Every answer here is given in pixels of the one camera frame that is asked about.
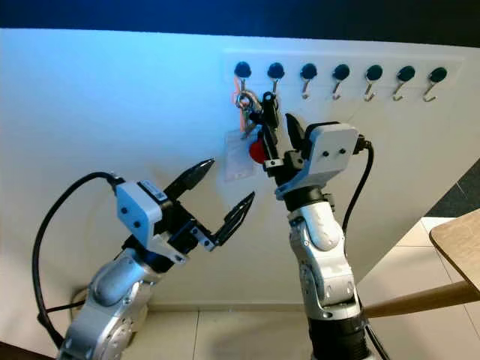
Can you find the white wall hook rail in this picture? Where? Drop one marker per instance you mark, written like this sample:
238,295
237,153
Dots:
356,56

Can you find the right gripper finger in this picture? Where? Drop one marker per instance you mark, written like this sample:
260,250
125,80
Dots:
269,124
296,135

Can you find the light wooden table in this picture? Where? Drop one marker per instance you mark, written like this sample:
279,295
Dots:
457,240

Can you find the black knob metal hook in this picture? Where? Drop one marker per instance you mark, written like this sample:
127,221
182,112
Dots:
308,71
406,73
374,73
275,70
438,75
341,72
242,70

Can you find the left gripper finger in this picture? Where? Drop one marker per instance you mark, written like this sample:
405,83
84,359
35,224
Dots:
236,219
190,180

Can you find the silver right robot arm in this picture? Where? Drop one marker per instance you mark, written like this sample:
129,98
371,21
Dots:
326,270

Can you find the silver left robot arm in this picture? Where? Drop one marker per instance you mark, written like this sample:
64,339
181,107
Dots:
112,292

